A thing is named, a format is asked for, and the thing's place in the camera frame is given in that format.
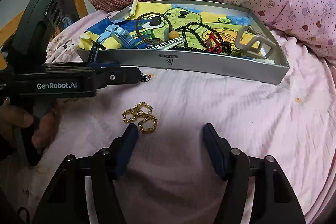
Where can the grey shallow tray box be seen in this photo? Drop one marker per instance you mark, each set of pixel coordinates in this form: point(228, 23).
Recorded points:
point(207, 62)

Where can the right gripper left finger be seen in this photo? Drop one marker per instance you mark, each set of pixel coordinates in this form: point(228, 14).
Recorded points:
point(64, 199)

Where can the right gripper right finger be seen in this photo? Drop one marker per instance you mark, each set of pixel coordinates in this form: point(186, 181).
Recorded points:
point(274, 200)

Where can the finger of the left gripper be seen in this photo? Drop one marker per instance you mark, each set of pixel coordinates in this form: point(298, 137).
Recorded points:
point(81, 65)
point(117, 76)

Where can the light blue wrist watch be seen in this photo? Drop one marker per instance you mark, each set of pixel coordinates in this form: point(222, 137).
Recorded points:
point(121, 35)

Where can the beige hair claw clip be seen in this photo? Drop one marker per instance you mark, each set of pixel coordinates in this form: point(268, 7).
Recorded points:
point(254, 46)

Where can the pink floral bed sheet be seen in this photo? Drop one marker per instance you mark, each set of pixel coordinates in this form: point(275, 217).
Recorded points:
point(170, 178)

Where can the person's left hand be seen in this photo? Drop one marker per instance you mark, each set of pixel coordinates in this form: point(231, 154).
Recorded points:
point(43, 136)

